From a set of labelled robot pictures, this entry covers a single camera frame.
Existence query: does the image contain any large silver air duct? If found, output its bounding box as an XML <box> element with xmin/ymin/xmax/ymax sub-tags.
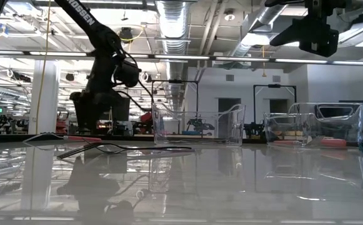
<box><xmin>229</xmin><ymin>4</ymin><xmax>297</xmax><ymax>68</ymax></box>

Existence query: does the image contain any yellow hanging cable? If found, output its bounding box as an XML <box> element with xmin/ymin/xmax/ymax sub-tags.
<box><xmin>34</xmin><ymin>0</ymin><xmax>51</xmax><ymax>135</ymax></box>

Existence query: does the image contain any black ceiling device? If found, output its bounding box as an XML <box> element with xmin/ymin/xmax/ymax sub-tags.
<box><xmin>118</xmin><ymin>27</ymin><xmax>134</xmax><ymax>43</ymax></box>

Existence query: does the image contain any black metal frame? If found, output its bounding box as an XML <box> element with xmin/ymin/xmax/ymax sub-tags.
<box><xmin>252</xmin><ymin>83</ymin><xmax>297</xmax><ymax>124</ymax></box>

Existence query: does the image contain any white building column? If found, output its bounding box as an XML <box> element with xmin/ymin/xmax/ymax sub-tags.
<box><xmin>27</xmin><ymin>59</ymin><xmax>61</xmax><ymax>135</ymax></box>

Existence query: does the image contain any round silver air duct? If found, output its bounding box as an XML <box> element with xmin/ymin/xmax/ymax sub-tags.
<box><xmin>155</xmin><ymin>0</ymin><xmax>192</xmax><ymax>112</ymax></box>

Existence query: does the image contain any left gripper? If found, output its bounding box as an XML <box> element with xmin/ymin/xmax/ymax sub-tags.
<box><xmin>69</xmin><ymin>77</ymin><xmax>119</xmax><ymax>133</ymax></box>

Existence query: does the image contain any red cart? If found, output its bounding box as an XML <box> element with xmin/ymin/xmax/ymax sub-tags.
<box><xmin>55</xmin><ymin>111</ymin><xmax>70</xmax><ymax>134</ymax></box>

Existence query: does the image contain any long ceiling light bar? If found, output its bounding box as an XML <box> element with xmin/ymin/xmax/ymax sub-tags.
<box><xmin>0</xmin><ymin>49</ymin><xmax>363</xmax><ymax>67</ymax></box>

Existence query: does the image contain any clear plastic bin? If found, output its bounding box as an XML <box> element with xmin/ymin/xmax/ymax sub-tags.
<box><xmin>264</xmin><ymin>102</ymin><xmax>363</xmax><ymax>149</ymax></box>
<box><xmin>151</xmin><ymin>102</ymin><xmax>246</xmax><ymax>147</ymax></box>

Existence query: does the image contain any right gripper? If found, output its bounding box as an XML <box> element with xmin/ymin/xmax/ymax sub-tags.
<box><xmin>269</xmin><ymin>17</ymin><xmax>341</xmax><ymax>59</ymax></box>

